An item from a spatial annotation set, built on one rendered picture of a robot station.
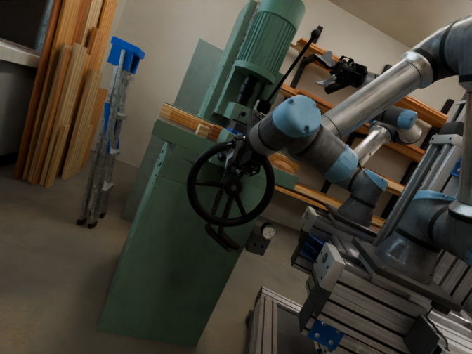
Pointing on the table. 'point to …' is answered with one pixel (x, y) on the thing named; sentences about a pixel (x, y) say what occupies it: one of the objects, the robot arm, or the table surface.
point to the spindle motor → (270, 38)
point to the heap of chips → (283, 166)
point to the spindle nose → (247, 90)
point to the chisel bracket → (236, 112)
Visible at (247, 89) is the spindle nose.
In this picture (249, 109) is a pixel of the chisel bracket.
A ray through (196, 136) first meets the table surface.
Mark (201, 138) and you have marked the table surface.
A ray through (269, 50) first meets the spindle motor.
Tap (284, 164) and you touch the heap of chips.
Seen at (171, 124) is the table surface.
